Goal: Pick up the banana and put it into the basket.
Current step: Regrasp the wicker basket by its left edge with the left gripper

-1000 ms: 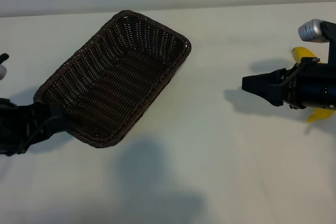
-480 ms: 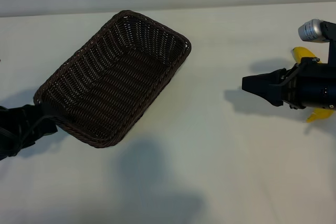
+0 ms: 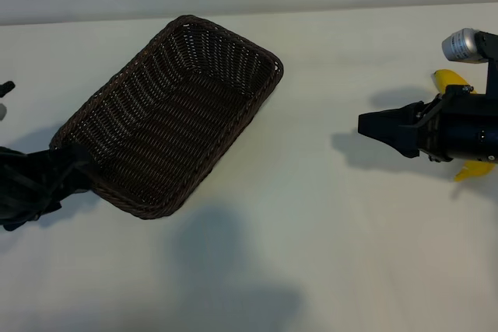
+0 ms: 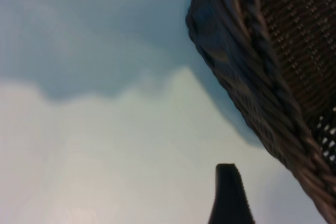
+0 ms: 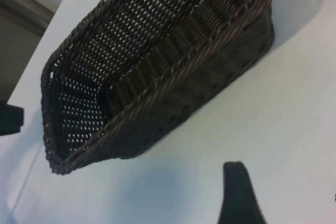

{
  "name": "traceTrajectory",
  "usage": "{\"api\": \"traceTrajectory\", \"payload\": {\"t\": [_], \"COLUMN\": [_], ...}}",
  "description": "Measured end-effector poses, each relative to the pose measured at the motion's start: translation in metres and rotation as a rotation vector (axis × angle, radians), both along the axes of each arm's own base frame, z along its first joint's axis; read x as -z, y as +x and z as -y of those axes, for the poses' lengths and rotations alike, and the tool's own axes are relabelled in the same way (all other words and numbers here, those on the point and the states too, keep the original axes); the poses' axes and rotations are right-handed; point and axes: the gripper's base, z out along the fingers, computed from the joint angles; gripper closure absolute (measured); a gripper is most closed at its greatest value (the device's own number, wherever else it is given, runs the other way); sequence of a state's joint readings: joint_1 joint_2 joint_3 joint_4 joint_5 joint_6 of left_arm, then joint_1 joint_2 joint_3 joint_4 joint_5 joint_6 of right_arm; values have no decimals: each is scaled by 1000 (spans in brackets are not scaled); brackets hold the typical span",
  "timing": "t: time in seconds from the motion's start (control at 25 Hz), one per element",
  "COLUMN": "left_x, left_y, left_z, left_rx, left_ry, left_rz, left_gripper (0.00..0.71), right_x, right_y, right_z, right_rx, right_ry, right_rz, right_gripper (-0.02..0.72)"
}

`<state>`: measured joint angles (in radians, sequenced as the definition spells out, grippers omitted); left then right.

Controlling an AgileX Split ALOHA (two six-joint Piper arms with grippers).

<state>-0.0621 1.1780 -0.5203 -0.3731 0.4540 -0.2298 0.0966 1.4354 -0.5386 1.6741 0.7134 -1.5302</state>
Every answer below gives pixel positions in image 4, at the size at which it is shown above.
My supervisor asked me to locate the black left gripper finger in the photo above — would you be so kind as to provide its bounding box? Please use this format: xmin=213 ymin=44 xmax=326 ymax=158
xmin=207 ymin=163 xmax=256 ymax=224

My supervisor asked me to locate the dark brown wicker basket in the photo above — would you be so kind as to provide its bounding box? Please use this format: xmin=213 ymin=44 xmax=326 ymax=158
xmin=185 ymin=0 xmax=336 ymax=224

